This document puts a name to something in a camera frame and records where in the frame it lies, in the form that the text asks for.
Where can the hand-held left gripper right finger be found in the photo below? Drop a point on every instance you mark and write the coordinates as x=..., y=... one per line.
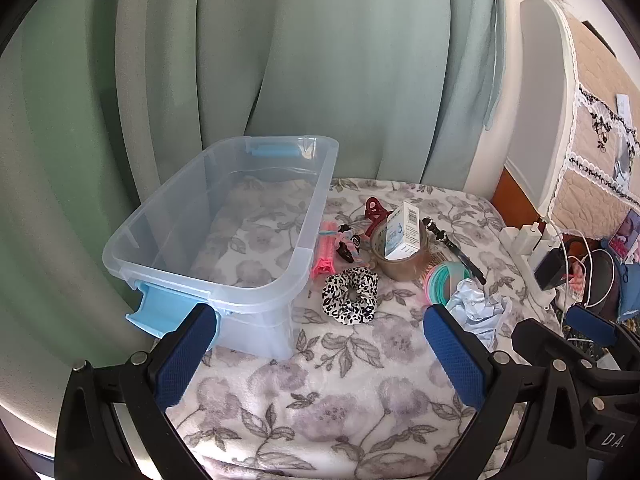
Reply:
x=455, y=355

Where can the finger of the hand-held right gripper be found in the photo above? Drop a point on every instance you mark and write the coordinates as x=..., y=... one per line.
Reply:
x=542, y=340
x=590, y=322

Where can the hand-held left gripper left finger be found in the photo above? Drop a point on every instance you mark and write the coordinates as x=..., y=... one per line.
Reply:
x=185, y=355

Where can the white paper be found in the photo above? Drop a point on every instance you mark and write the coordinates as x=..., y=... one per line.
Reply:
x=475, y=305

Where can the teal and pink hair bands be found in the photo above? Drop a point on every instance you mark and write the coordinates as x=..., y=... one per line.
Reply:
x=440, y=285

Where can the clear plastic container blue latches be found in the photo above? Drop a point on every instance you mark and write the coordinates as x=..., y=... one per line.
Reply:
x=250, y=320

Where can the brown packing tape roll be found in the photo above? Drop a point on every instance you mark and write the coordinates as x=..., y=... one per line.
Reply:
x=400, y=269

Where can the black studded headband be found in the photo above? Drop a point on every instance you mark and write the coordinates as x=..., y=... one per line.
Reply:
x=452, y=246

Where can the leopard print scrunchie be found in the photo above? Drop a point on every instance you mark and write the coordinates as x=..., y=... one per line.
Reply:
x=340, y=300

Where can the small white cardboard box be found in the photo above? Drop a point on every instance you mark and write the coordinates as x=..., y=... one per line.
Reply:
x=405, y=232

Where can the black toy car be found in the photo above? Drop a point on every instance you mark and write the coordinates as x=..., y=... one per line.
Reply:
x=347, y=247

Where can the dark red hair claw clip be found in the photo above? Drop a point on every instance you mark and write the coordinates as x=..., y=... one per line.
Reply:
x=372, y=207

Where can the blue bag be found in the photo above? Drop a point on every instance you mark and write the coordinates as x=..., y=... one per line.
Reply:
x=630, y=290

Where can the black round bowl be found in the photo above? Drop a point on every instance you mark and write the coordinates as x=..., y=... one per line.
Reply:
x=602, y=270

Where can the black charger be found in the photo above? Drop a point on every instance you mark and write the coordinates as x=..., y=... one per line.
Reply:
x=550, y=267

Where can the white power strip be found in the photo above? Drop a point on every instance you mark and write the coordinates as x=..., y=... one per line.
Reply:
x=520, y=257

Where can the white charger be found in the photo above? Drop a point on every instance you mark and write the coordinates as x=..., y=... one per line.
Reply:
x=530, y=237

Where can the smartphone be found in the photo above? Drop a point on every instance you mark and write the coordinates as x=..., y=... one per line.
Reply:
x=629, y=225

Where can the floral fleece blanket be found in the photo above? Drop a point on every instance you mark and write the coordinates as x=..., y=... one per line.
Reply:
x=350, y=385

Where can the small photo card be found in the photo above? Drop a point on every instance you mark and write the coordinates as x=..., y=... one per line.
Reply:
x=622, y=165

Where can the white padded headboard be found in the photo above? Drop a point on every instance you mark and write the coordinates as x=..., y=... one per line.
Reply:
x=540, y=110

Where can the white paper slip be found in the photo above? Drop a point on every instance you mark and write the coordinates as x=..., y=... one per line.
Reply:
x=623, y=105

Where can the beige quilted lace cover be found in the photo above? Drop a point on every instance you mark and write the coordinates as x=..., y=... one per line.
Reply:
x=600, y=85

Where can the pale green curtain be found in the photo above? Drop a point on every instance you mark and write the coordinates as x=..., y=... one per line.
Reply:
x=325, y=60

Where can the wooden bed frame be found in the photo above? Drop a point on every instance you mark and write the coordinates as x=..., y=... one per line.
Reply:
x=515, y=195

